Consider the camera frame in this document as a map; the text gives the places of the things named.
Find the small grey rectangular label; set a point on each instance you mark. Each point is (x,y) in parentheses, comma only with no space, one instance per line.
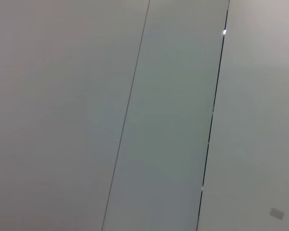
(277,213)

